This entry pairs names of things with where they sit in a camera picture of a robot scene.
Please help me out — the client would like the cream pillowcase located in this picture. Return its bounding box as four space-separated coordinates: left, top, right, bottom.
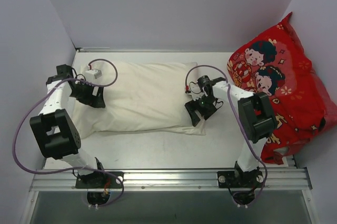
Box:
71 61 205 138

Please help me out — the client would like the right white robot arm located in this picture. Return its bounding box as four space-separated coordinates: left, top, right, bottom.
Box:
185 75 276 187

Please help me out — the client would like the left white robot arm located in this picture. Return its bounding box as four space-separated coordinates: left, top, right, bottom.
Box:
29 64 108 188

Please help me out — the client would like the red cartoon print bag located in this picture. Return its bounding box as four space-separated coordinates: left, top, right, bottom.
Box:
227 13 336 164

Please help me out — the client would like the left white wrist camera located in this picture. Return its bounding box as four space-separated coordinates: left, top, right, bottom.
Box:
83 69 102 84

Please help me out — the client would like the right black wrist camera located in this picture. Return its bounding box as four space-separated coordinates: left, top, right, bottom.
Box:
197 75 213 90

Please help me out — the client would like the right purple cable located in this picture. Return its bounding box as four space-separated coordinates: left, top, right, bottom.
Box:
184 65 267 207

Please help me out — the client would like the purple cable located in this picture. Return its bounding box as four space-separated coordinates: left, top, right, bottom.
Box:
12 59 124 207
184 65 267 207

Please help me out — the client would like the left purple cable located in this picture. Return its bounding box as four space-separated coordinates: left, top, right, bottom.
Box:
12 59 124 207

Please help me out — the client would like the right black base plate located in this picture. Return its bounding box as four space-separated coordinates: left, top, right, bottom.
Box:
217 171 264 189

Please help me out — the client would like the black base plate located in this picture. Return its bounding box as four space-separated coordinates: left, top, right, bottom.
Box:
217 171 264 189
75 172 122 189

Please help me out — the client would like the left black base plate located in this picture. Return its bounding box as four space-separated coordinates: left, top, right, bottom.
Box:
75 172 122 189

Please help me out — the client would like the aluminium mounting rail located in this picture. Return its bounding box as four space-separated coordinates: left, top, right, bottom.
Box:
30 167 312 192

